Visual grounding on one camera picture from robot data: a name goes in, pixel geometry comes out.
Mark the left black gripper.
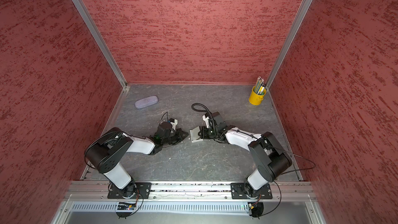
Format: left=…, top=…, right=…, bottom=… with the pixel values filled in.
left=162, top=129, right=189, bottom=145

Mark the white jewelry box lid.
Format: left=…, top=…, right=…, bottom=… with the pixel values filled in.
left=190, top=127, right=204, bottom=143

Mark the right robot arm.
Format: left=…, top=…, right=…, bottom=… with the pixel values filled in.
left=198, top=112, right=292, bottom=198

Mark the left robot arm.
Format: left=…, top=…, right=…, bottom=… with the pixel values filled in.
left=84, top=119, right=189, bottom=199

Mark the purple glasses case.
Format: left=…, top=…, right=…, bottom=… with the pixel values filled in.
left=135, top=95, right=159, bottom=109

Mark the yellow pencil cup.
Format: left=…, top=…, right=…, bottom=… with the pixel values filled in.
left=249, top=87, right=266, bottom=106

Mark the colored pencils bundle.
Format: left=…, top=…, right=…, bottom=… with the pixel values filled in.
left=253, top=76, right=266, bottom=95

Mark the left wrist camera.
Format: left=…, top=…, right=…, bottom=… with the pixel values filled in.
left=169, top=118, right=178, bottom=131

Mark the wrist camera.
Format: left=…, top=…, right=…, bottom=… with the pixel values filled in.
left=169, top=118, right=178, bottom=131
left=202, top=114, right=212, bottom=129

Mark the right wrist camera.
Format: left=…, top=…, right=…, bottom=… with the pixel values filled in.
left=202, top=114, right=212, bottom=129

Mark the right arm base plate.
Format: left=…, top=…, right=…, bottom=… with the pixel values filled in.
left=230, top=183, right=273, bottom=200

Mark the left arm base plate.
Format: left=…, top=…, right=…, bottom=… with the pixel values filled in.
left=107, top=182, right=152, bottom=200

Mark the aluminium front rail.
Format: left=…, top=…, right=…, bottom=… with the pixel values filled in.
left=62, top=180, right=318, bottom=202

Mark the white perforated cable duct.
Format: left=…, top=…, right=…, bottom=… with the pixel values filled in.
left=70, top=202, right=249, bottom=215

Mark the right corner aluminium post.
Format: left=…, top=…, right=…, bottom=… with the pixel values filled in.
left=266, top=0, right=313, bottom=91

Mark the corner aluminium post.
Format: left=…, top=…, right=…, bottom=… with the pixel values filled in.
left=72, top=0, right=128, bottom=90
left=266, top=0, right=313, bottom=91

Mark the left corner aluminium post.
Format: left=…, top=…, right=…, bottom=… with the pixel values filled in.
left=72, top=0, right=128, bottom=90

